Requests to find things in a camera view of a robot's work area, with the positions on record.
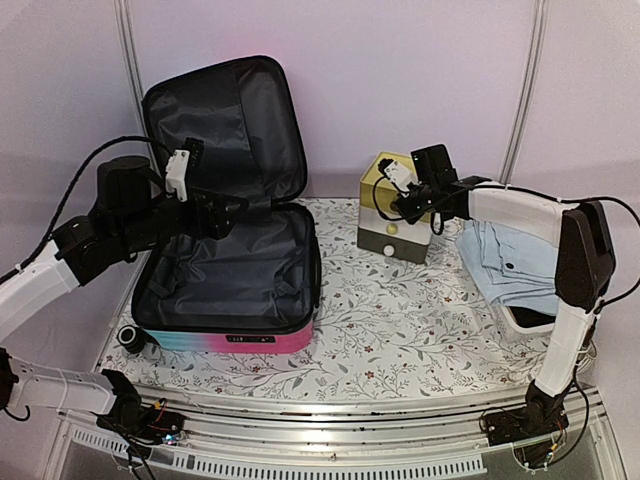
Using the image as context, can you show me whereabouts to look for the white plastic mesh basket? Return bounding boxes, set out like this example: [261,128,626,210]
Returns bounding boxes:
[490,305,555,341]

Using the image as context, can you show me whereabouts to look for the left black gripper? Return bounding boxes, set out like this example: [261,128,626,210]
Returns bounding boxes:
[117,185,249,252]

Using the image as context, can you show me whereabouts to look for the metal wall post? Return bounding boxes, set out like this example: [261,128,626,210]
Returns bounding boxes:
[499,0,549,184]
[113,0,144,106]

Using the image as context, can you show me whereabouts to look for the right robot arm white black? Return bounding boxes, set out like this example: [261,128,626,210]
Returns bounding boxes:
[379,144,616,439]

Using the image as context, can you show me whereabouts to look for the right metal wall post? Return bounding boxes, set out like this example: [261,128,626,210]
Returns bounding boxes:
[499,0,549,184]

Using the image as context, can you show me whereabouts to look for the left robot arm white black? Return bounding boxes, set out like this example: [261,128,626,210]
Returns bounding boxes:
[1,150,248,434]

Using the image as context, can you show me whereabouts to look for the floral white tablecloth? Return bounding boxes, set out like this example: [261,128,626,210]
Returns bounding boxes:
[100,199,547,402]

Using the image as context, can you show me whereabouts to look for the yellow and white storage box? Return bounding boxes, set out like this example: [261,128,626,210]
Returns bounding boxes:
[357,151,432,264]

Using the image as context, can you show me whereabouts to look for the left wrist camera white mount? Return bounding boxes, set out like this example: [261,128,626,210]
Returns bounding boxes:
[164,138,204,203]

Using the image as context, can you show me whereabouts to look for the black garment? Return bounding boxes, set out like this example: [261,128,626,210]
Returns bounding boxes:
[507,307,555,329]

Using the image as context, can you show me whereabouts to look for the pink and teal kids suitcase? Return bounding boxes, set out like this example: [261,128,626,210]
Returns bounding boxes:
[131,55,322,354]

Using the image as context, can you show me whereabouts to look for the pale blue garment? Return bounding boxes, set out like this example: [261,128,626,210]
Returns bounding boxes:
[456,220,558,316]

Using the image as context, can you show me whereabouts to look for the aluminium front rail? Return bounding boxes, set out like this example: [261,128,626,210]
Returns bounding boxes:
[46,387,625,479]

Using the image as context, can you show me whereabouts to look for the left metal wall post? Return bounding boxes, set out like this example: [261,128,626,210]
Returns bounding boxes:
[113,0,144,106]

